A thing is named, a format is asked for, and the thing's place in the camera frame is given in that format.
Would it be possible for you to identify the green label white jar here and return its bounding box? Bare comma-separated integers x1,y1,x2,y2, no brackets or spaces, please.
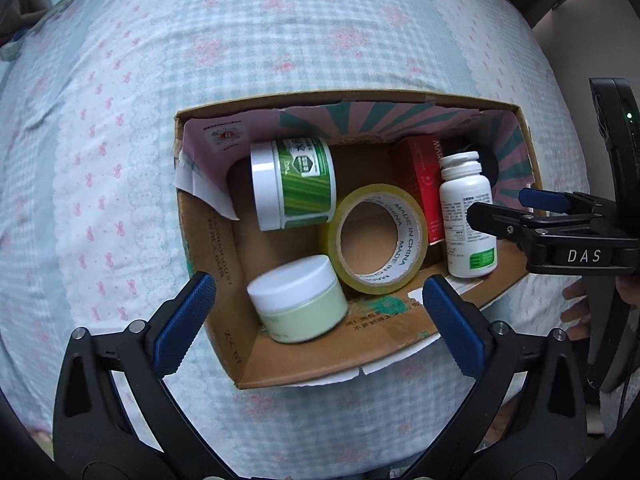
249,136,337,232

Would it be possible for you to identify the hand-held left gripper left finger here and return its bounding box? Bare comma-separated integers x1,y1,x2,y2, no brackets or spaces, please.
52,271,237,480

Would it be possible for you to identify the person's right hand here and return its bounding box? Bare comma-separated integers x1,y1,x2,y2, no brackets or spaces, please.
559,275,640,324

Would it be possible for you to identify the pale green cream jar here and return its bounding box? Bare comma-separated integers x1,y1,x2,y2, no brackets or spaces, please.
246,254,350,345

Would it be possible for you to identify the white pill bottle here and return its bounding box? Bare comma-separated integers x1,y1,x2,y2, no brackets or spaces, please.
438,151,499,279

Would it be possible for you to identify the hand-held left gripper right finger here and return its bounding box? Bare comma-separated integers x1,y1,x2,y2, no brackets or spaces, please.
422,274,592,480

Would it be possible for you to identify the thin black cable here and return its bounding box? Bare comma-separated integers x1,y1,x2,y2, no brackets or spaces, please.
616,374,633,423

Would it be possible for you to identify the yellow tape roll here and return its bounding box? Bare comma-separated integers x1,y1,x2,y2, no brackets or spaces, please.
320,183,429,296

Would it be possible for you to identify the cardboard box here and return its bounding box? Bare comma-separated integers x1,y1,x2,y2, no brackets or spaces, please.
172,87,544,391

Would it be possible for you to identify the red carton box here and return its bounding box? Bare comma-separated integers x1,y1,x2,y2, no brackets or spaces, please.
390,135,474,246

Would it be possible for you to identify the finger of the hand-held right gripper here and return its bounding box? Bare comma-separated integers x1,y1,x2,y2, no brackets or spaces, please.
518,187,619,214
467,201,542,252

